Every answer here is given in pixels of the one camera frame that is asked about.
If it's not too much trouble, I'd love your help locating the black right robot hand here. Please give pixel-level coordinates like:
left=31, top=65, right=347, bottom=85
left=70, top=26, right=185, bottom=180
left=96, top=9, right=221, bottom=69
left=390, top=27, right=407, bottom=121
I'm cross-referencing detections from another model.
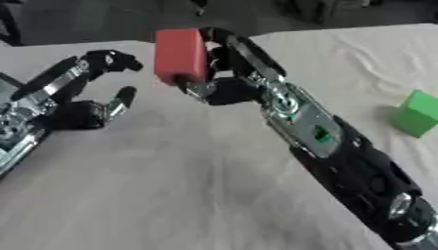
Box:
left=172, top=26, right=287, bottom=106

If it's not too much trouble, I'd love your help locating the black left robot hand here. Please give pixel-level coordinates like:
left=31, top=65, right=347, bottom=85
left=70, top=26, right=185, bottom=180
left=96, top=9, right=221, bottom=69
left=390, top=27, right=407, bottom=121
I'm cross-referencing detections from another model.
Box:
left=8, top=49, right=146, bottom=131

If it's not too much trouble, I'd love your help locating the red rectangular block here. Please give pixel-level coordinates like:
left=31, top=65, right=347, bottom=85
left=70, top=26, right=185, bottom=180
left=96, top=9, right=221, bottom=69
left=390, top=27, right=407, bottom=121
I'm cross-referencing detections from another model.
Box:
left=152, top=27, right=211, bottom=87

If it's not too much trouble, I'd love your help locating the green cube block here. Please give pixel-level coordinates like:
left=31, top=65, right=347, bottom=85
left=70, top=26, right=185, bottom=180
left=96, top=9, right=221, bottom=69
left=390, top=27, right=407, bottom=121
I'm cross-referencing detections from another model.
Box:
left=388, top=89, right=438, bottom=139

